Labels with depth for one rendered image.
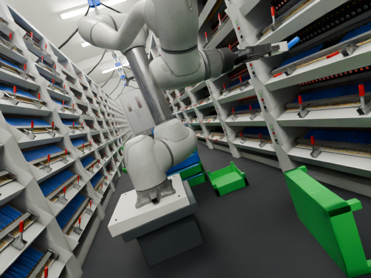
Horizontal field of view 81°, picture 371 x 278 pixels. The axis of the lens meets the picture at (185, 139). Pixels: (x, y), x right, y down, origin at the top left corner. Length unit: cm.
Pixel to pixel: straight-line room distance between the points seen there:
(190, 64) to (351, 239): 61
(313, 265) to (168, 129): 72
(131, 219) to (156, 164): 24
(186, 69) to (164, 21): 13
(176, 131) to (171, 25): 56
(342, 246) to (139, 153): 71
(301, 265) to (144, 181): 62
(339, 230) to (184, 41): 61
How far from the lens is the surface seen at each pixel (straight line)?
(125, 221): 93
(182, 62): 61
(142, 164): 92
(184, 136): 104
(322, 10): 89
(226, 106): 185
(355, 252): 75
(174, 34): 58
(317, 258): 84
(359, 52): 83
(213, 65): 67
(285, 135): 125
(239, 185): 135
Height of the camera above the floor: 56
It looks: 8 degrees down
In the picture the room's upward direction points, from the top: 22 degrees counter-clockwise
